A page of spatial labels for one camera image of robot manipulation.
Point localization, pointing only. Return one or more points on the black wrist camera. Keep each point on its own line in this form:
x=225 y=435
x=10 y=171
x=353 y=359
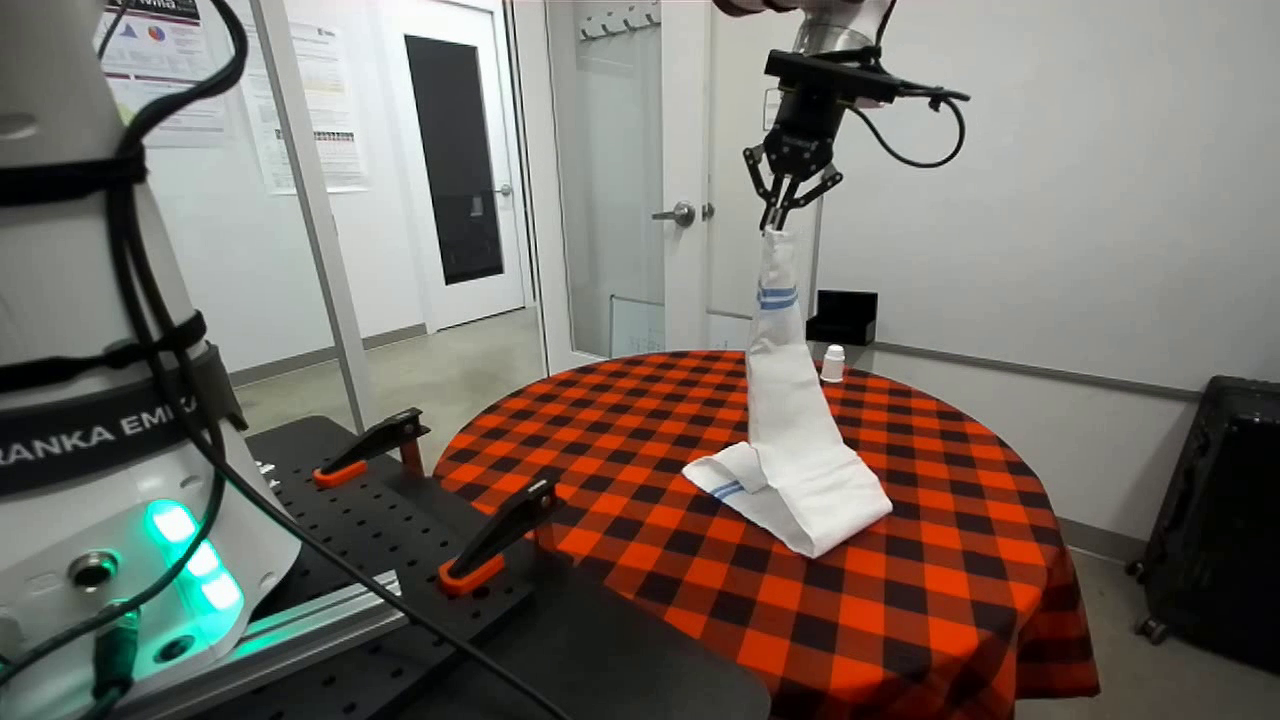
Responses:
x=832 y=68

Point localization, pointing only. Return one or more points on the wall coat hook rack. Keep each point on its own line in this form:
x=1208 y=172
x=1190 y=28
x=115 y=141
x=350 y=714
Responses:
x=622 y=22

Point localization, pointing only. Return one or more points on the black perforated breadboard table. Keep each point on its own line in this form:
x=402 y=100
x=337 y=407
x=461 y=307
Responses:
x=402 y=643

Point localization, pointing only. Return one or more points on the black wheeled suitcase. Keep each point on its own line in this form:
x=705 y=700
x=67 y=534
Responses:
x=1220 y=523

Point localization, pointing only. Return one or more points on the white towel blue stripes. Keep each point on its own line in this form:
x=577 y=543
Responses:
x=803 y=455

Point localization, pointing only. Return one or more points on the orange black checked tablecloth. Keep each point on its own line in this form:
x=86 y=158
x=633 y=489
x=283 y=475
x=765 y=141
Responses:
x=643 y=561

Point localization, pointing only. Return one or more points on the white door dark window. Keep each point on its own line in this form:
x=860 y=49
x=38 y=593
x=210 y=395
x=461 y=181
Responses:
x=453 y=163

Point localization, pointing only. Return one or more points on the small white bottle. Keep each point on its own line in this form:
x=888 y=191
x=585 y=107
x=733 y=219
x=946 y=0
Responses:
x=832 y=365

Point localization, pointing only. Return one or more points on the black orange spring clamp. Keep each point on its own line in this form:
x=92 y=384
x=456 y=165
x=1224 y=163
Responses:
x=501 y=534
x=381 y=442

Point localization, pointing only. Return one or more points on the black wall tray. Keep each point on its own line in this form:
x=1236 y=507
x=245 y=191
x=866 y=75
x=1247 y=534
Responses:
x=843 y=318

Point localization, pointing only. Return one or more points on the white wall poster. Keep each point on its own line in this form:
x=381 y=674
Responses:
x=326 y=107
x=165 y=55

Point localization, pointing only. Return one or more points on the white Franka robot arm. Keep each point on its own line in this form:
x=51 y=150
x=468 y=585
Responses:
x=67 y=293

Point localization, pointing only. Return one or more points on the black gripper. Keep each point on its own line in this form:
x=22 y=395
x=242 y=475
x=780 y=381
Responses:
x=805 y=125

